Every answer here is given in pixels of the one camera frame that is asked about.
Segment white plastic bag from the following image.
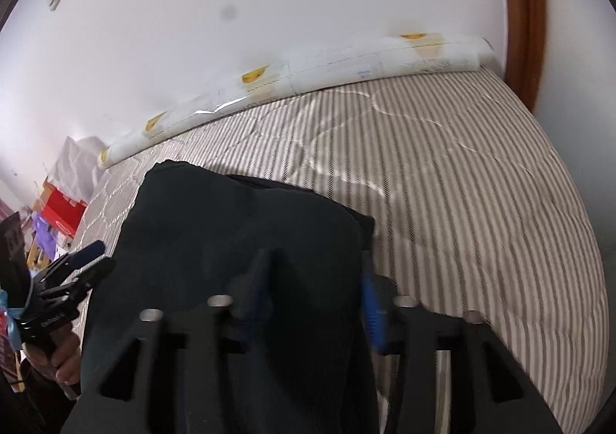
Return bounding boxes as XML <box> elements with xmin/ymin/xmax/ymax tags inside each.
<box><xmin>49</xmin><ymin>134</ymin><xmax>107</xmax><ymax>202</ymax></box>

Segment red box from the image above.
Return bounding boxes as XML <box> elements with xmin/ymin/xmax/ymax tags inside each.
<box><xmin>37</xmin><ymin>188</ymin><xmax>90</xmax><ymax>238</ymax></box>

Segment white rolled mat yellow prints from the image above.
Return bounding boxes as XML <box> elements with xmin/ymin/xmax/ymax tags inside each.
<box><xmin>96</xmin><ymin>32</ymin><xmax>495</xmax><ymax>171</ymax></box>

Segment brown cardboard box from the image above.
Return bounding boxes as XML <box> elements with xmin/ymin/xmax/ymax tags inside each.
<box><xmin>37</xmin><ymin>175</ymin><xmax>64</xmax><ymax>214</ymax></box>

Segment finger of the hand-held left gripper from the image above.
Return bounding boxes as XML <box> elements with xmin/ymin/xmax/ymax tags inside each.
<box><xmin>39</xmin><ymin>257</ymin><xmax>117</xmax><ymax>301</ymax></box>
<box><xmin>48</xmin><ymin>240</ymin><xmax>107</xmax><ymax>273</ymax></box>

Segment black t-shirt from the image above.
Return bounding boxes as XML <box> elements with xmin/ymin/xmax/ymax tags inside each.
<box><xmin>60</xmin><ymin>159</ymin><xmax>382</xmax><ymax>434</ymax></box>

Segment brown wooden door frame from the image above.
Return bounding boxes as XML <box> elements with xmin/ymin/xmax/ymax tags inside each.
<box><xmin>495</xmin><ymin>0</ymin><xmax>548</xmax><ymax>113</ymax></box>

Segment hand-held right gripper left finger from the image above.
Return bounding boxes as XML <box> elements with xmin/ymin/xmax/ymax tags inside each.
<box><xmin>60</xmin><ymin>248</ymin><xmax>279</xmax><ymax>434</ymax></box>

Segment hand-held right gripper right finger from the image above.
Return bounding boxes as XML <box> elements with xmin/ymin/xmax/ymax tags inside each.
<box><xmin>360</xmin><ymin>263</ymin><xmax>564</xmax><ymax>434</ymax></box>

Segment striped bed cover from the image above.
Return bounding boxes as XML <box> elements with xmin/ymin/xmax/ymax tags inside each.
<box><xmin>66</xmin><ymin>64</ymin><xmax>606</xmax><ymax>434</ymax></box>

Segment purple bag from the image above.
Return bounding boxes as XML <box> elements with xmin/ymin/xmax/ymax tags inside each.
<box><xmin>30</xmin><ymin>214</ymin><xmax>56</xmax><ymax>254</ymax></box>

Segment person's left hand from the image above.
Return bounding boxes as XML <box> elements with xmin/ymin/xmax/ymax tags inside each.
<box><xmin>23</xmin><ymin>327</ymin><xmax>84</xmax><ymax>387</ymax></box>

